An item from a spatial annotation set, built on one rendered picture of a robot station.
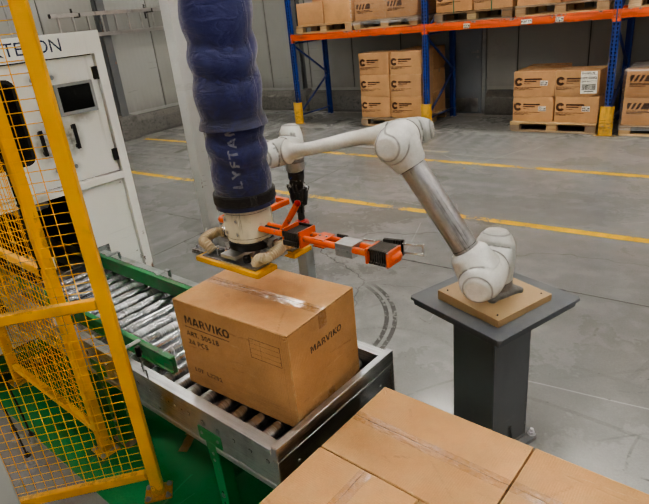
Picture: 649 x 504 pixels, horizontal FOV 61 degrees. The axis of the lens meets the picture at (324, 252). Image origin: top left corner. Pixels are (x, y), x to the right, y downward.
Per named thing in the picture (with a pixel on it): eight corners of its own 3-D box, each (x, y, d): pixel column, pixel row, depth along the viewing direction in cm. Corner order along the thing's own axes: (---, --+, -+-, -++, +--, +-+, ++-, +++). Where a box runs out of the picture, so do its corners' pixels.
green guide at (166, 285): (88, 262, 371) (84, 249, 367) (102, 256, 378) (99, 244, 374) (251, 327, 271) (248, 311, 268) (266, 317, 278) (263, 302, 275)
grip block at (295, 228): (281, 245, 192) (279, 229, 189) (300, 235, 198) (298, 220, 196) (299, 249, 186) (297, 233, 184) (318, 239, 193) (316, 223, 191)
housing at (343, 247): (334, 255, 179) (333, 242, 177) (347, 248, 184) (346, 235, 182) (352, 260, 175) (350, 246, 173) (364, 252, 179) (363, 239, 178)
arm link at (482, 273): (518, 276, 217) (507, 302, 199) (482, 290, 226) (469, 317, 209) (411, 108, 209) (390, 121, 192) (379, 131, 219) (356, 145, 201)
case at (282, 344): (190, 381, 236) (171, 298, 220) (254, 336, 265) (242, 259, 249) (300, 430, 201) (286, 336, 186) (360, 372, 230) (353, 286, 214)
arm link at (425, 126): (393, 114, 226) (380, 121, 216) (436, 108, 217) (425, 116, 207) (398, 146, 231) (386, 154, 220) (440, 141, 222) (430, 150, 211)
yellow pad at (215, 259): (196, 260, 212) (193, 248, 210) (216, 251, 219) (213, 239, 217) (258, 280, 191) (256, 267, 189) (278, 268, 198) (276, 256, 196)
